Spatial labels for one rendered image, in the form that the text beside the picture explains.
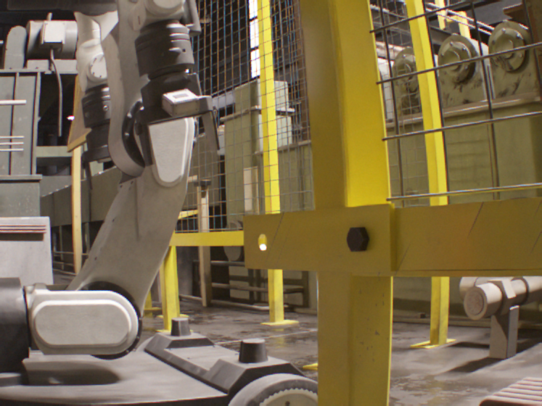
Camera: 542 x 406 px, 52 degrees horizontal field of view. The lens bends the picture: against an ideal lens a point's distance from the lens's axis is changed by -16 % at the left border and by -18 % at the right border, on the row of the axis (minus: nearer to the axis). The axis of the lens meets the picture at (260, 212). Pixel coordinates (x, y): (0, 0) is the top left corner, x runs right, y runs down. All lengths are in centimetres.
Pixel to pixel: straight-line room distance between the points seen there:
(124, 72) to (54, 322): 46
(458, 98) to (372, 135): 224
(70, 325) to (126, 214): 23
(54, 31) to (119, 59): 433
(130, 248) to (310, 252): 61
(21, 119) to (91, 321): 425
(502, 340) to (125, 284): 117
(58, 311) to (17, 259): 331
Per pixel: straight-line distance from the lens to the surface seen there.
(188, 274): 440
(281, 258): 59
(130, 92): 115
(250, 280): 403
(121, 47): 117
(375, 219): 49
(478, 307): 176
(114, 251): 112
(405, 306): 295
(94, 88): 139
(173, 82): 97
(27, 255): 437
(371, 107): 55
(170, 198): 112
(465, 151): 266
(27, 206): 512
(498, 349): 190
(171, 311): 291
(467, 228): 43
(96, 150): 137
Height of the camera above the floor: 42
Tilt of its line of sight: 2 degrees up
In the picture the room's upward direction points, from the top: 2 degrees counter-clockwise
